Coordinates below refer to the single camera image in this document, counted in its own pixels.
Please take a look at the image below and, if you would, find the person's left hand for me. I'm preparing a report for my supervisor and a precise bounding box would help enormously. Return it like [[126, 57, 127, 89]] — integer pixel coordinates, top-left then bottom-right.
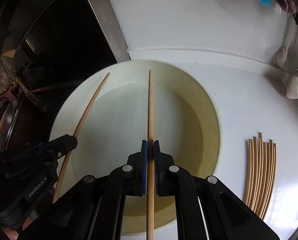
[[1, 226, 19, 240]]

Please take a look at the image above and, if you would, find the steel spatula turner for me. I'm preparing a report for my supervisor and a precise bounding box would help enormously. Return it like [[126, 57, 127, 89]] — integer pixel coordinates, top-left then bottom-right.
[[286, 68, 298, 100]]

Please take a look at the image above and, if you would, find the white dish brush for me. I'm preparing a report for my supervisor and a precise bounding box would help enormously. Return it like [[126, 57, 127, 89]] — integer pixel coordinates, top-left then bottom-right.
[[276, 22, 296, 69]]

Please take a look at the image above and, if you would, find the white round bowl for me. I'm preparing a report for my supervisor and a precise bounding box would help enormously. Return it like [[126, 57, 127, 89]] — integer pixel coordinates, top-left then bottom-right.
[[49, 59, 222, 237]]

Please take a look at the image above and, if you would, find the black induction cooktop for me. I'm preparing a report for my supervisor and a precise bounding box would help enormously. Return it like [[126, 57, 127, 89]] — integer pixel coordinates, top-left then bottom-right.
[[0, 0, 116, 144]]

